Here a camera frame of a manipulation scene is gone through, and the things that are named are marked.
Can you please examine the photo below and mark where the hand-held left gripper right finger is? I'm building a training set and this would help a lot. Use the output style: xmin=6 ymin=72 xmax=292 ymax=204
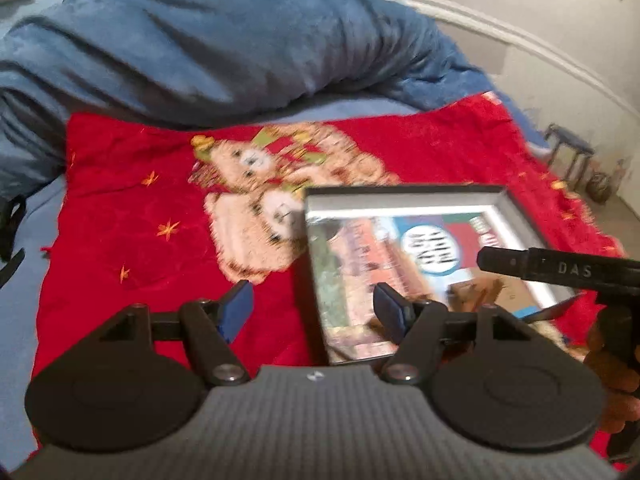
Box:
xmin=374 ymin=282 xmax=531 ymax=386

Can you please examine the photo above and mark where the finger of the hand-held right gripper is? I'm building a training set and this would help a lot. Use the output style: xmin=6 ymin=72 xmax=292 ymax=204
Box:
xmin=476 ymin=245 xmax=640 ymax=297

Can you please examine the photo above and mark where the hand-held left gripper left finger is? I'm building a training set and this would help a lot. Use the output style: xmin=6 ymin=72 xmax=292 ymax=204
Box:
xmin=97 ymin=280 xmax=253 ymax=386

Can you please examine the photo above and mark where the person's right hand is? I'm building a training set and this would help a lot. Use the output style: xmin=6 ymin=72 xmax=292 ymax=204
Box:
xmin=584 ymin=310 xmax=640 ymax=436

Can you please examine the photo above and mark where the dark pot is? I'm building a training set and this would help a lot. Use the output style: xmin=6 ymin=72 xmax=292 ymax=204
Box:
xmin=585 ymin=170 xmax=613 ymax=203

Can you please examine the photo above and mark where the red teddy bear blanket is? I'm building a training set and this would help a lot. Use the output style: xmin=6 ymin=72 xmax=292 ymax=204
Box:
xmin=30 ymin=91 xmax=626 ymax=441

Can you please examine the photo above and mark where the small grey stool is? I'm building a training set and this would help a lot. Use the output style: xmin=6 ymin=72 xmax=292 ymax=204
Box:
xmin=542 ymin=123 xmax=597 ymax=192

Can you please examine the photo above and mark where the light blue bed sheet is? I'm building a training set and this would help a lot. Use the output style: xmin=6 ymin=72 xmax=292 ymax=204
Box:
xmin=0 ymin=95 xmax=421 ymax=476

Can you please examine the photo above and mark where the blue plush duvet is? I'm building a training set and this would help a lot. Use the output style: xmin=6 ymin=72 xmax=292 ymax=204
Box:
xmin=0 ymin=0 xmax=496 ymax=196

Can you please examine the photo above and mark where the black strap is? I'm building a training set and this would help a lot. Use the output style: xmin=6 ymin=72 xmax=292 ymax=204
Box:
xmin=0 ymin=194 xmax=27 ymax=288

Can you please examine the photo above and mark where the white bed frame rail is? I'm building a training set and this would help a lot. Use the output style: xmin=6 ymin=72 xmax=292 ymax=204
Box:
xmin=367 ymin=0 xmax=640 ymax=121

